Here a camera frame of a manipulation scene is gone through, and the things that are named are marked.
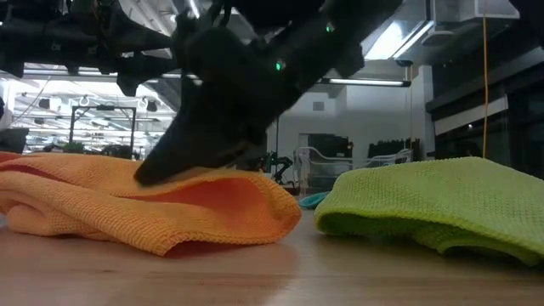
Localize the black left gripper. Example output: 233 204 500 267
110 25 178 97

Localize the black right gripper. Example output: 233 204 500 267
133 23 303 186

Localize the orange microfiber towel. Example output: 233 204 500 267
0 151 303 258

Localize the teal blue microfiber towel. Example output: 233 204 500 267
298 190 332 210

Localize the lime green microfiber towel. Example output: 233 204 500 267
314 156 544 267

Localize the dark background monitor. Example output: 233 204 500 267
0 127 30 155

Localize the long ceiling light bar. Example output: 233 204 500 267
0 67 412 88

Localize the black background frame rig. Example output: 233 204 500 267
69 105 137 159

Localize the white ceiling duct unit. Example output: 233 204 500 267
420 0 522 48

